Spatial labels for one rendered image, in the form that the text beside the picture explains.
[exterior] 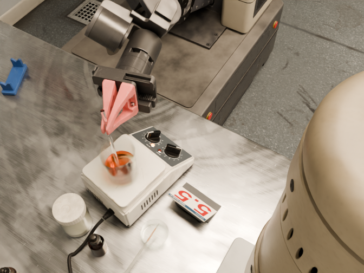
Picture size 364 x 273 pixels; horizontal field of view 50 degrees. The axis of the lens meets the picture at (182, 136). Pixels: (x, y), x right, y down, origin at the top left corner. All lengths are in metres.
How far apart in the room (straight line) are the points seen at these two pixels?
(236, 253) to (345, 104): 0.62
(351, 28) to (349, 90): 2.30
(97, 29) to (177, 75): 0.89
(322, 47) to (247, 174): 1.53
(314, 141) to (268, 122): 1.73
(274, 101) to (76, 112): 1.21
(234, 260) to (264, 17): 1.27
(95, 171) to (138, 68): 0.23
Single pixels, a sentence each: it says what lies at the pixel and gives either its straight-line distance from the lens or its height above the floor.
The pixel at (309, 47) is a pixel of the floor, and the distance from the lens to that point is 2.28.
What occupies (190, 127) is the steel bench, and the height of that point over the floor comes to 0.75.
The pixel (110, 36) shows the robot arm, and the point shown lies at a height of 1.05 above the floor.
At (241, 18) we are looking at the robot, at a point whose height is 0.45.
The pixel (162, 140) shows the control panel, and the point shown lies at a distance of 0.84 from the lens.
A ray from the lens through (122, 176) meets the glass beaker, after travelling 0.70.
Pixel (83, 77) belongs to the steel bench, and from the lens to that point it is 1.04.
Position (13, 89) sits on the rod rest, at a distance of 1.06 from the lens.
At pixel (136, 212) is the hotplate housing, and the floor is 0.79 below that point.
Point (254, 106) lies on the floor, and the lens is 1.93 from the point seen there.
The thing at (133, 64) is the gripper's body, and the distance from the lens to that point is 0.64.
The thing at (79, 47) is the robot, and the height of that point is 0.37.
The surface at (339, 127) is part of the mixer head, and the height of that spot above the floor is 1.37.
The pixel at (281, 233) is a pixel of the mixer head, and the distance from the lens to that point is 0.22.
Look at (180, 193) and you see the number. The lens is 0.80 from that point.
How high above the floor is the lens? 1.49
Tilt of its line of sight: 56 degrees down
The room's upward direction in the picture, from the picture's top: 1 degrees counter-clockwise
